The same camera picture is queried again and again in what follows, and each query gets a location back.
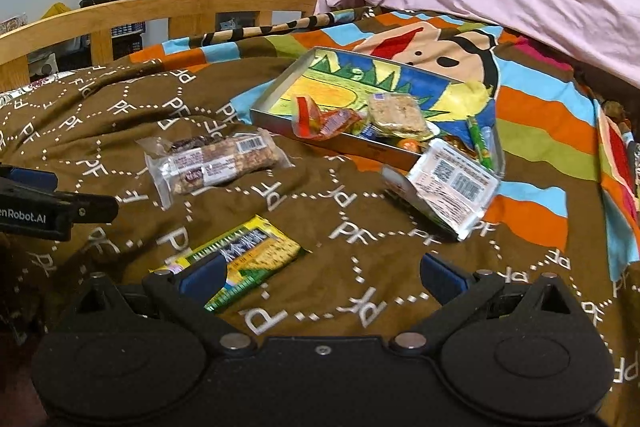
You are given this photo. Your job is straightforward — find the yellow seaweed cracker packet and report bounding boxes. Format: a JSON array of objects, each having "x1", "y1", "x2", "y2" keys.
[{"x1": 152, "y1": 216, "x2": 304, "y2": 313}]

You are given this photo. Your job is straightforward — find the blue stick packet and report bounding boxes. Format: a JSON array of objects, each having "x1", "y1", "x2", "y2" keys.
[{"x1": 359, "y1": 124, "x2": 396, "y2": 144}]

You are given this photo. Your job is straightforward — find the green stick snack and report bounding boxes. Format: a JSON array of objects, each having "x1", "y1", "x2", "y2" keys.
[{"x1": 466, "y1": 116, "x2": 494, "y2": 170}]

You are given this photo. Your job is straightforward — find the black crate with hat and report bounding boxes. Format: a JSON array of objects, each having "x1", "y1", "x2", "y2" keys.
[{"x1": 79, "y1": 0, "x2": 146, "y2": 58}]

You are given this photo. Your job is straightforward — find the red orange clear snack packet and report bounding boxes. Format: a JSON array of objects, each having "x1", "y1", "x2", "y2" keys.
[{"x1": 291, "y1": 95, "x2": 361, "y2": 141}]

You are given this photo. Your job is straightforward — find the brown patterned striped quilt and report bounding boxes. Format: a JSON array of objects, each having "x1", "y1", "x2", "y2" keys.
[{"x1": 1, "y1": 10, "x2": 639, "y2": 426}]

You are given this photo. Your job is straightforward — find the dark date snack packet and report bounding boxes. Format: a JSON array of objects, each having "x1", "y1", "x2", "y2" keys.
[{"x1": 137, "y1": 135, "x2": 222, "y2": 157}]

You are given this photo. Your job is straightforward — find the golden foil snack packet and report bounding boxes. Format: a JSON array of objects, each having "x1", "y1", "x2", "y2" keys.
[{"x1": 442, "y1": 134, "x2": 477, "y2": 159}]

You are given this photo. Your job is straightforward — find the small orange ball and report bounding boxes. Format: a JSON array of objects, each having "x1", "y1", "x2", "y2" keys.
[{"x1": 397, "y1": 139, "x2": 422, "y2": 154}]

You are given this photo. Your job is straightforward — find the rice crisp cake packet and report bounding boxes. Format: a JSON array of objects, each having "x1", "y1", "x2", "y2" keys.
[{"x1": 368, "y1": 92, "x2": 435, "y2": 141}]

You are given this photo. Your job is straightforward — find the white barcode green snack pouch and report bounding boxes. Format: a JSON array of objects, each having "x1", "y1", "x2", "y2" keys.
[{"x1": 381, "y1": 139, "x2": 500, "y2": 242}]

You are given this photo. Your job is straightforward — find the colourful dragon tray box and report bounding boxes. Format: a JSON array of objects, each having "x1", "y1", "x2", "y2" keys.
[{"x1": 250, "y1": 46, "x2": 504, "y2": 172}]

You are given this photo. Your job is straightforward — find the floral white fabric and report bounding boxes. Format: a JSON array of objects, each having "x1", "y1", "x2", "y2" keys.
[{"x1": 620, "y1": 122, "x2": 639, "y2": 199}]

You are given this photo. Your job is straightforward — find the peanut nut bar packet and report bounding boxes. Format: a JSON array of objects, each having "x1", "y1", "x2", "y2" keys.
[{"x1": 144, "y1": 129, "x2": 292, "y2": 208}]

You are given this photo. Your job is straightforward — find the wooden bed rail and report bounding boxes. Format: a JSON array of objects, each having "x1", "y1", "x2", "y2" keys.
[{"x1": 1, "y1": 0, "x2": 317, "y2": 91}]

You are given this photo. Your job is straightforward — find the yellow bag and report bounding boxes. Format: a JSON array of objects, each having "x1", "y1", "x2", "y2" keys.
[{"x1": 41, "y1": 2, "x2": 70, "y2": 20}]

